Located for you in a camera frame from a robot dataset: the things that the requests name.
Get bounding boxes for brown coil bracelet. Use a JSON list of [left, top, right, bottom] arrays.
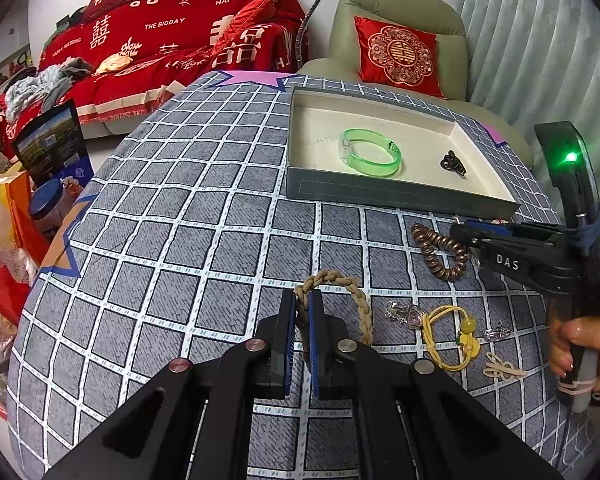
[[410, 223, 472, 282]]

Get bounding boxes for tan braided rope bracelet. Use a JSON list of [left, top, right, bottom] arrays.
[[292, 268, 375, 356]]

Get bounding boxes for green translucent bangle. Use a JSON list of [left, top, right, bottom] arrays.
[[339, 128, 402, 178]]

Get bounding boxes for person's right hand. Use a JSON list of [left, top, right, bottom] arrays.
[[547, 306, 600, 393]]

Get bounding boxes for black hair clip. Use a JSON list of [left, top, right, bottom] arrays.
[[440, 150, 467, 178]]

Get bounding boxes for silver pink charm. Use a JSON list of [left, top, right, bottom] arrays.
[[385, 300, 425, 330]]

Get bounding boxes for small silver earring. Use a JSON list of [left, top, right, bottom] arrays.
[[483, 322, 512, 342]]

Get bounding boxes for grey-green tray box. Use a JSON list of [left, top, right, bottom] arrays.
[[286, 88, 520, 220]]

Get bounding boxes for grey grid tablecloth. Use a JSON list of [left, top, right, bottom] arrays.
[[7, 70, 596, 480]]

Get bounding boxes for red embroidered cushion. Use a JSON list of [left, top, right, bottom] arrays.
[[354, 16, 445, 99]]

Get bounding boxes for pale green curtain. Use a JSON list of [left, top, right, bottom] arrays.
[[460, 0, 600, 208]]

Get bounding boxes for green armchair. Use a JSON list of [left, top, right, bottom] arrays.
[[300, 0, 533, 167]]

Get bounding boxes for blue lid jar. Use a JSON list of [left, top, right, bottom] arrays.
[[29, 179, 72, 240]]

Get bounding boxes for landscape picture box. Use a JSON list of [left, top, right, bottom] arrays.
[[12, 100, 94, 188]]

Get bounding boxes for orange gift bag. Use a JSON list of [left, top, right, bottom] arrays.
[[0, 171, 50, 266]]

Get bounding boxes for red sofa cover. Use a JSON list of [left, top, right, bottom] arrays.
[[0, 0, 309, 141]]

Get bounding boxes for gold stuffed ornament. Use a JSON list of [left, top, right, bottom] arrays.
[[95, 53, 133, 75]]

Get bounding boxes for grey crumpled clothes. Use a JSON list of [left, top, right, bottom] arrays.
[[5, 58, 94, 122]]

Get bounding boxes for yellow cord bead bracelet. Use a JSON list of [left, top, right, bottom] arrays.
[[421, 304, 482, 373]]

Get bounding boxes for braided hanging cable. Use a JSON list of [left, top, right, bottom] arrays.
[[296, 0, 346, 72]]

